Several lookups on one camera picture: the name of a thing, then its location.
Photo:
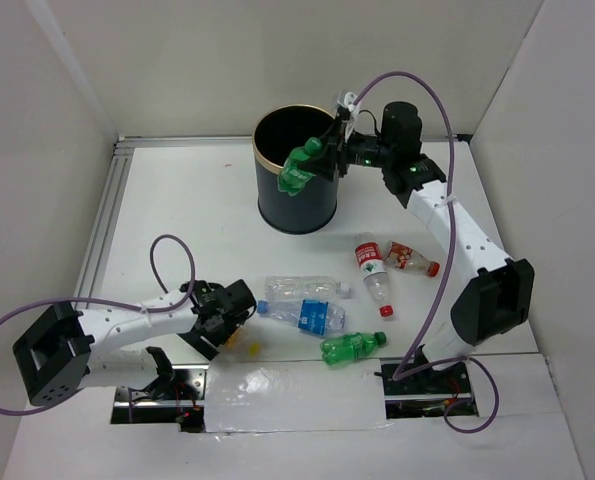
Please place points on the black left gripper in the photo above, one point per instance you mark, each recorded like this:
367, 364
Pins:
196, 339

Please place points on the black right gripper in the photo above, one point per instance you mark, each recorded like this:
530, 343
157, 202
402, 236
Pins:
325, 162

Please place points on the clear bottle orange yellow label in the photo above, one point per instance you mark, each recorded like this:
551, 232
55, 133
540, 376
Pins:
243, 347

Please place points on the small green bottle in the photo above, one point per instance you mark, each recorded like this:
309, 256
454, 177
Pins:
292, 178

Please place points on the clear bottle white cap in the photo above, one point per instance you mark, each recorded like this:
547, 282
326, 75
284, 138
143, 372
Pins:
284, 288

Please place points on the clear bottle blue label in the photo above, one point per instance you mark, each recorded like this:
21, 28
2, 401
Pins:
316, 317

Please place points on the clear bottle red white label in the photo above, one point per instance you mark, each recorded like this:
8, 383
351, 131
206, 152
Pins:
375, 278

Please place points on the clear bottle red orange label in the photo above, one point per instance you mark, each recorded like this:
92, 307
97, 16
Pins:
404, 258

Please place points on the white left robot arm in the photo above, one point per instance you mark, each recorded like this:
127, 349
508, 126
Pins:
68, 349

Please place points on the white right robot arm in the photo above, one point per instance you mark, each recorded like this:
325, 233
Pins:
497, 289

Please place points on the black bin with gold rim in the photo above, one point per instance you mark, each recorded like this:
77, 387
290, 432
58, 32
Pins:
274, 137

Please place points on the silver tape sheet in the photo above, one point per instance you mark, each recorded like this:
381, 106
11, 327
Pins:
302, 396

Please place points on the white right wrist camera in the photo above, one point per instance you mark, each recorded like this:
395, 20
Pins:
347, 110

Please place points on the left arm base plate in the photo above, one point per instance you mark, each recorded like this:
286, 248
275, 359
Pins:
182, 404

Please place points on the aluminium frame rail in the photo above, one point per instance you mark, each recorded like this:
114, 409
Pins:
170, 203

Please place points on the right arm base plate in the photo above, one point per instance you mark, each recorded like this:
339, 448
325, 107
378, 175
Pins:
427, 394

